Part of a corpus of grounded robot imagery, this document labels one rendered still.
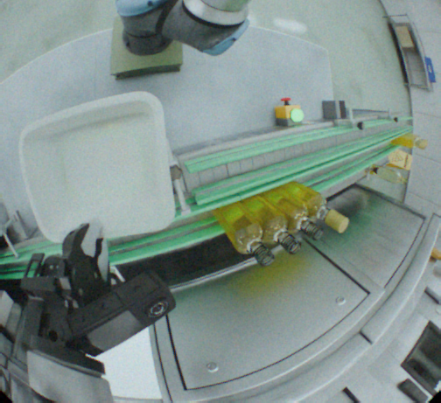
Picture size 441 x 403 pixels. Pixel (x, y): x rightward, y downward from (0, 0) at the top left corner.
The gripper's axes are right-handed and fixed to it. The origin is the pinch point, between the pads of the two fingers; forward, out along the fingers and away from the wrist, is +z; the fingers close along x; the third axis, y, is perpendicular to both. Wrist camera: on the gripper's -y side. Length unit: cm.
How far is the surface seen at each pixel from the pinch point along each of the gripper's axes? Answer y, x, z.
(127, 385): 9.1, 25.0, -19.7
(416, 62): -593, -192, 82
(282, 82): -56, -20, 38
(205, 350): -8.8, 24.2, -12.9
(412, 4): -573, -382, 31
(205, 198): -18.5, 7.0, 13.9
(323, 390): -23.6, 22.7, -32.5
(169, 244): -8.0, 17.7, 13.5
